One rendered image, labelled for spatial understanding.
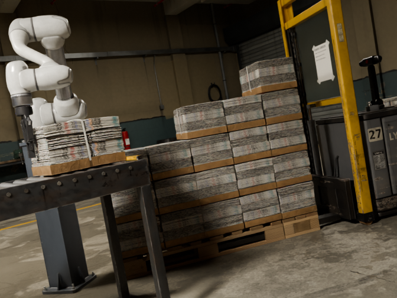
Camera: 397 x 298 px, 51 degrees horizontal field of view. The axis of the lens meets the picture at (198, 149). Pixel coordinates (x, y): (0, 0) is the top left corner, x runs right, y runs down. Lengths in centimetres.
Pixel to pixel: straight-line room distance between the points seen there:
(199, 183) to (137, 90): 761
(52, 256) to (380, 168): 237
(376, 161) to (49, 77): 230
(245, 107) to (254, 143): 26
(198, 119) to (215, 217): 69
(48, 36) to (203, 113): 109
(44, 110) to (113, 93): 721
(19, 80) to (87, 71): 788
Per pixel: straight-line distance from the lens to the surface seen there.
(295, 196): 313
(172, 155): 280
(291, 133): 310
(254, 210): 300
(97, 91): 990
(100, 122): 205
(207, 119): 286
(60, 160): 197
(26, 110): 206
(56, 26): 254
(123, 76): 1023
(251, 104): 298
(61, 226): 286
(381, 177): 332
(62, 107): 282
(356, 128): 314
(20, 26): 255
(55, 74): 205
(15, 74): 207
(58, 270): 298
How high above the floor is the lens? 90
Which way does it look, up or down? 3 degrees down
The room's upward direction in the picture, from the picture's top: 10 degrees counter-clockwise
